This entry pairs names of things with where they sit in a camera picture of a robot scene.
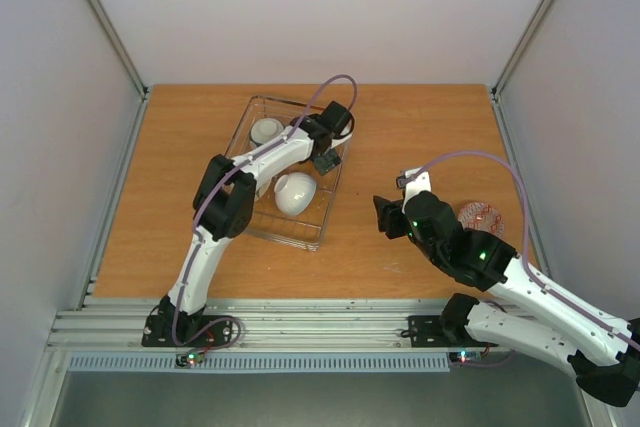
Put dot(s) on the aluminium mounting rail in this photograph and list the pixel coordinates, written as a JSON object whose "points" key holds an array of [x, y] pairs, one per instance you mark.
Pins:
{"points": [[269, 325]]}

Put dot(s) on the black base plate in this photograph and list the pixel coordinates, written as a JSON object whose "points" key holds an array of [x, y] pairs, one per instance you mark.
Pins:
{"points": [[426, 331], [164, 329]]}

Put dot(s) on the grey slotted cable duct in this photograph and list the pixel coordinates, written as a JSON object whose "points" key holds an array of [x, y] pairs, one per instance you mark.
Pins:
{"points": [[261, 363]]}

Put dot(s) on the right aluminium frame post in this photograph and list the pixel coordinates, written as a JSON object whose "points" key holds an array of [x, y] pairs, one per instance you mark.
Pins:
{"points": [[535, 22]]}

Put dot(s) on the teal and white bowl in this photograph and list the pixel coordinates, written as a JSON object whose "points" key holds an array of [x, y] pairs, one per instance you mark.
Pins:
{"points": [[263, 131]]}

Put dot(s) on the left aluminium frame post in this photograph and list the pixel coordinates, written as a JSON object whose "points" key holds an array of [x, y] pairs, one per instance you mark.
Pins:
{"points": [[103, 19]]}

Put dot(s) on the floral cream bowl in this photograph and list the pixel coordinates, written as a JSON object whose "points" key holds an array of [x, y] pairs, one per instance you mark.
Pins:
{"points": [[263, 188]]}

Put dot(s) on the controller board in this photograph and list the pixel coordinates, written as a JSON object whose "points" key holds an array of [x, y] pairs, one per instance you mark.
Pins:
{"points": [[467, 357], [191, 359]]}

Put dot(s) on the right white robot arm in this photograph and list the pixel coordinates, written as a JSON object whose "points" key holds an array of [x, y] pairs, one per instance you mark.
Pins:
{"points": [[598, 350]]}

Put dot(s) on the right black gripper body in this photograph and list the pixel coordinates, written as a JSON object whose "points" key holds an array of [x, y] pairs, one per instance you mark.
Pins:
{"points": [[391, 220]]}

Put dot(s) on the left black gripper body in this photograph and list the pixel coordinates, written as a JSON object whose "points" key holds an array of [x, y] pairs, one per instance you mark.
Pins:
{"points": [[323, 164]]}

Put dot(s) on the aluminium frame post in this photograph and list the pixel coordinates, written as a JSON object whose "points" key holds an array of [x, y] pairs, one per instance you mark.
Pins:
{"points": [[103, 19], [535, 22]]}

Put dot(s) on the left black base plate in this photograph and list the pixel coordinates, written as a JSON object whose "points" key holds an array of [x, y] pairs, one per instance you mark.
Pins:
{"points": [[164, 329]]}

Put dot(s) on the left controller board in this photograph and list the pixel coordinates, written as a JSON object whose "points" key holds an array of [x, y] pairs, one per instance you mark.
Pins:
{"points": [[191, 359]]}

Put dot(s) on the right controller board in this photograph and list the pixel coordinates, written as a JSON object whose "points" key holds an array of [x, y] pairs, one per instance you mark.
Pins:
{"points": [[467, 357]]}

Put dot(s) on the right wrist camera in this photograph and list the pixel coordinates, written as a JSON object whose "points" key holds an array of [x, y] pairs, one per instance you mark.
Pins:
{"points": [[412, 182]]}

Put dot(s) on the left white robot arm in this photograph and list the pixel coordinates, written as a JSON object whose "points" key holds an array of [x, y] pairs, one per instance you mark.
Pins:
{"points": [[224, 202]]}

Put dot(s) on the chrome wire dish rack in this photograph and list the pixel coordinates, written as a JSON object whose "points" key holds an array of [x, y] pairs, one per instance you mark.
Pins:
{"points": [[306, 230]]}

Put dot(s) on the red patterned small dish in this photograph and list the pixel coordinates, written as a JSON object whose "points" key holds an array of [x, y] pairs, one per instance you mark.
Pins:
{"points": [[483, 217]]}

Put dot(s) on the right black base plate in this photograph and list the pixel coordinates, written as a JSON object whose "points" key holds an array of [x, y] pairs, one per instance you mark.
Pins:
{"points": [[426, 331]]}

